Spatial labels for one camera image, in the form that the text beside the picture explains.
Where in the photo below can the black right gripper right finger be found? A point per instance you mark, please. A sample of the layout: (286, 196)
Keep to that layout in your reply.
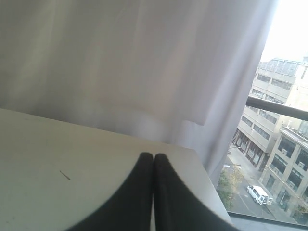
(176, 208)

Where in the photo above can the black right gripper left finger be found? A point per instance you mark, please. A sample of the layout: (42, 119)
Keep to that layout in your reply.
(130, 206)

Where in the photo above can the white van on street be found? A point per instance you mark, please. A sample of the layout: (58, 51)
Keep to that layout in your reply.
(259, 195)

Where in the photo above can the beige building outside window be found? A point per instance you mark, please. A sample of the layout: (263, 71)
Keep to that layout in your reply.
(275, 144)

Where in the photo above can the white sheer curtain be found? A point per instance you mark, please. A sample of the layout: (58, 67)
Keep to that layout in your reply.
(176, 71)

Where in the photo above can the dark window railing bar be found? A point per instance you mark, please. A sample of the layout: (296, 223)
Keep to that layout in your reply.
(276, 108)

